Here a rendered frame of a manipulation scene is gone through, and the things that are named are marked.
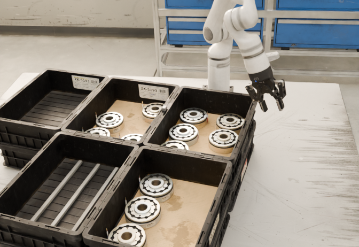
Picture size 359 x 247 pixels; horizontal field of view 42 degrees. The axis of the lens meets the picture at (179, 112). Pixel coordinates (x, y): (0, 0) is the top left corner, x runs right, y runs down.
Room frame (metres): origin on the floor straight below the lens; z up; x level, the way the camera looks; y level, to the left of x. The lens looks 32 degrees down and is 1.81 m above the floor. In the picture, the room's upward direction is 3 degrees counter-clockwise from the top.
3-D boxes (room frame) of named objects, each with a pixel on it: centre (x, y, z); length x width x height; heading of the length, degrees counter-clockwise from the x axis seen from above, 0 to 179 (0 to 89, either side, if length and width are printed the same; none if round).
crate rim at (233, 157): (1.34, -0.08, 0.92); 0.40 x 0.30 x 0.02; 160
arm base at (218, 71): (1.73, -0.17, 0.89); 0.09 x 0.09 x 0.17; 79
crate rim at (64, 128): (1.44, 0.20, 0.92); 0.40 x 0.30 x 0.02; 160
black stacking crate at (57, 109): (1.54, 0.48, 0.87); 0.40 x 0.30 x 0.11; 160
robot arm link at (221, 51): (1.73, -0.17, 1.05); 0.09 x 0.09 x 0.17; 37
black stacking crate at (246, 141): (1.34, -0.08, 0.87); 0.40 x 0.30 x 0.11; 160
